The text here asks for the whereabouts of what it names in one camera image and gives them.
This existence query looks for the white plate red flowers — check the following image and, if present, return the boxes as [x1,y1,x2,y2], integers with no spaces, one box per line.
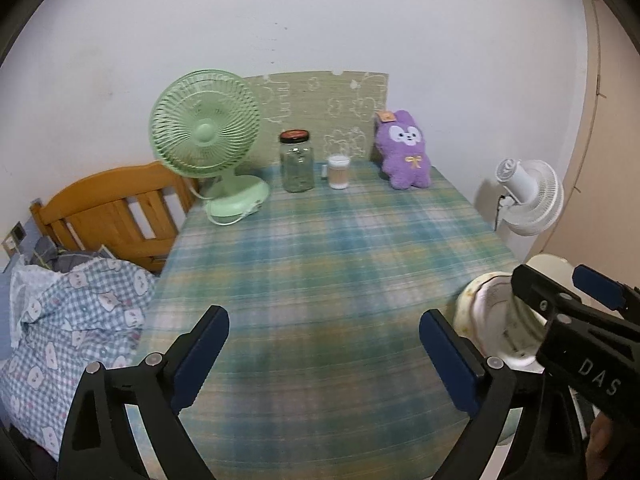
[470,274,547,373]

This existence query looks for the floral ceramic bowl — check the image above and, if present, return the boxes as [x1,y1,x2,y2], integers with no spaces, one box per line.
[499,296,547,366]
[526,254,591,306]

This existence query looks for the cream plate orange flowers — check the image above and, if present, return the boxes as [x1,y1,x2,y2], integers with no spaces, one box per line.
[454,272,510,342]

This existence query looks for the person right hand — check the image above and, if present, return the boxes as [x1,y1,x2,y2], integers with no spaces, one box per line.
[586,412,629,480]

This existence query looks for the white standing fan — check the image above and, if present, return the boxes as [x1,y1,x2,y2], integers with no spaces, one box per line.
[495,158,564,237]

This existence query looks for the blue checkered bear cloth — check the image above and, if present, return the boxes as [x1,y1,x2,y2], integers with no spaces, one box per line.
[1,258,156,457]

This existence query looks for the plaid green tablecloth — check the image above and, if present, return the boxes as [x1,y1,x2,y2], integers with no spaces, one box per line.
[138,162,516,479]

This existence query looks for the purple plush bunny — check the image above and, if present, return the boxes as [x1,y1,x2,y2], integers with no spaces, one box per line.
[374,110,432,190]

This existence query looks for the wooden chair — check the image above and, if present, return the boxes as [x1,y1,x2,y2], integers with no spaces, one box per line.
[29,162,198,273]

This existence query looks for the cotton swab container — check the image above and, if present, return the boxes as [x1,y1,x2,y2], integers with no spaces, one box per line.
[326,154,350,190]

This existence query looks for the glass jar black lid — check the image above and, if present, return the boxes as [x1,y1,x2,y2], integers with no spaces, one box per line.
[279,129,314,193]

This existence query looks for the green desk fan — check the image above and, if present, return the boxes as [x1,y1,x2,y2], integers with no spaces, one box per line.
[149,70,270,226]

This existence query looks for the wall power outlet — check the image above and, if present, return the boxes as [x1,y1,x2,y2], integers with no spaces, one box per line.
[1,222,26,258]

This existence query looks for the green fan white cable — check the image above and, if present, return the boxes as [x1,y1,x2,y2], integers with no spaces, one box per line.
[186,179,266,227]

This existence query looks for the green cartoon wall mat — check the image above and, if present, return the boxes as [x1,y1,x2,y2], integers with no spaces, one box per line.
[244,70,388,168]

